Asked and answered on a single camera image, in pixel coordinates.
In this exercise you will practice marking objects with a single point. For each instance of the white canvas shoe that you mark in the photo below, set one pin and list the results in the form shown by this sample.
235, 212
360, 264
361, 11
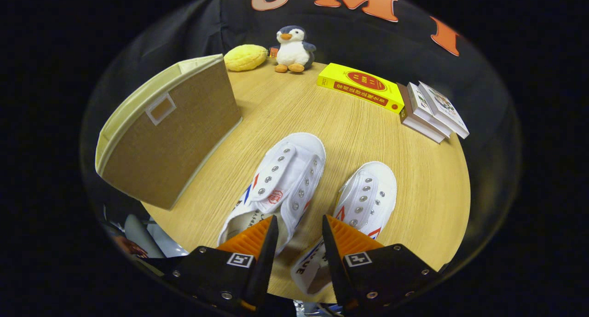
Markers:
377, 183
294, 151

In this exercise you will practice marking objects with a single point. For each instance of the yellow bun plush toy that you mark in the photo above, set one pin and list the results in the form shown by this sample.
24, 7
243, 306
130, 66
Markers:
246, 58

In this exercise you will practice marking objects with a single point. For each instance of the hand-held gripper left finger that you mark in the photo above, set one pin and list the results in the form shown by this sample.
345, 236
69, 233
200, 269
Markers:
267, 266

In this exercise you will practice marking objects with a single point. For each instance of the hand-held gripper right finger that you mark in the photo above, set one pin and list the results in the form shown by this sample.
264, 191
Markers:
335, 271

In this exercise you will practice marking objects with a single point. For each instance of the penguin plush toy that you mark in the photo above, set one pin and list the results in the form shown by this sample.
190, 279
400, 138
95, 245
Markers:
294, 52

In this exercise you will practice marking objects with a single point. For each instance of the beige fabric storage box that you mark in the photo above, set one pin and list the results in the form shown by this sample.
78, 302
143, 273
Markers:
175, 146

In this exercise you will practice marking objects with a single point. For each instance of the yellow book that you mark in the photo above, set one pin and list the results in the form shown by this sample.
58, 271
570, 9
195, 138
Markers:
363, 82

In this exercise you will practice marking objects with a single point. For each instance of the white illustrated book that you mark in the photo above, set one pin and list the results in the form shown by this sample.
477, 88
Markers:
416, 100
444, 107

